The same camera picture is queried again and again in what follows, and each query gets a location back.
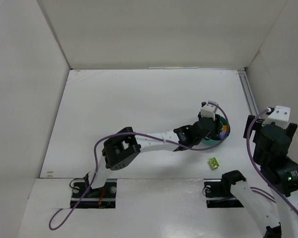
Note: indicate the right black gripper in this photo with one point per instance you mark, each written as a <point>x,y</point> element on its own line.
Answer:
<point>250,127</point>

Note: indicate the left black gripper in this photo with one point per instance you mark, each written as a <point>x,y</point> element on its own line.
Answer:
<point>216,124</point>

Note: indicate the purple lego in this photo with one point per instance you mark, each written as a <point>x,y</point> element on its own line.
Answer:
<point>222,135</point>

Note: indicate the light green rounded lego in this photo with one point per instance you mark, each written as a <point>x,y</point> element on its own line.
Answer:
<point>213,163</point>

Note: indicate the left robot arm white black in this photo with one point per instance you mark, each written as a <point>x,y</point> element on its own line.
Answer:
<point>120,149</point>

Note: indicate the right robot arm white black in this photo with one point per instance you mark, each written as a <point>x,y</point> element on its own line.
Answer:
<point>283,225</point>

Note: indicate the teal round divided container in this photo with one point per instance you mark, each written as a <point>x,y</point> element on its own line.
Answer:
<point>213,141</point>

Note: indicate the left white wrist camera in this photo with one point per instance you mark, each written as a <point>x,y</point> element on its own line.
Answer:
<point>208,110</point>

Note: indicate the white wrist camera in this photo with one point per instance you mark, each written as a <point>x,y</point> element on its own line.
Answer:
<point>279,116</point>
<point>208,110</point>

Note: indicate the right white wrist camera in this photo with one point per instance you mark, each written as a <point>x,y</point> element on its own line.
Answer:
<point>279,116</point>

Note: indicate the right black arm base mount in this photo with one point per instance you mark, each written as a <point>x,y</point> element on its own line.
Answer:
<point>216,197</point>

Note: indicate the aluminium rail right side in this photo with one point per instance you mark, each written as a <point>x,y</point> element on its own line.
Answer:
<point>247,92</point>

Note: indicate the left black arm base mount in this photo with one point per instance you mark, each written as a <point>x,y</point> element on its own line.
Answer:
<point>96,198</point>

